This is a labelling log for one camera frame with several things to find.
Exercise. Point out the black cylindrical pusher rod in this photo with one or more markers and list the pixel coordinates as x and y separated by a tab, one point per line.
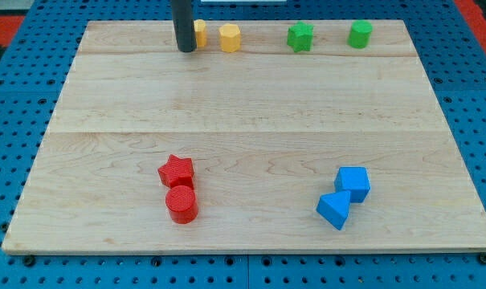
182	15

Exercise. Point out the yellow heart block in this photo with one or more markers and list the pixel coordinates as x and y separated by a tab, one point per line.
200	32

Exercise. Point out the yellow hexagon block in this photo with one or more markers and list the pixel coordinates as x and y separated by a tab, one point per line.
229	38

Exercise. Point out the green star block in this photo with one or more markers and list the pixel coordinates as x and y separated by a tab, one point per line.
300	36

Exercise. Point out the wooden board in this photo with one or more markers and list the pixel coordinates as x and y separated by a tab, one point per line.
267	130

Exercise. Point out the red star block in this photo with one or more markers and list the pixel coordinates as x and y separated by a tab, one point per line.
177	171

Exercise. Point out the green cylinder block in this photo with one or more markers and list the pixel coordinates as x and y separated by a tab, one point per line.
359	34

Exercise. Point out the red cylinder block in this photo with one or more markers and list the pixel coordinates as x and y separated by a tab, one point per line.
181	203

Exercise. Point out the blue cube block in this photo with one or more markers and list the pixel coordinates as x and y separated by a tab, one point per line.
355	180

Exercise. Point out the blue triangle block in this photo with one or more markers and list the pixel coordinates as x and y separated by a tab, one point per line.
334	208

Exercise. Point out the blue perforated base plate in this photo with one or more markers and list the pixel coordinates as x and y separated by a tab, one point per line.
36	63

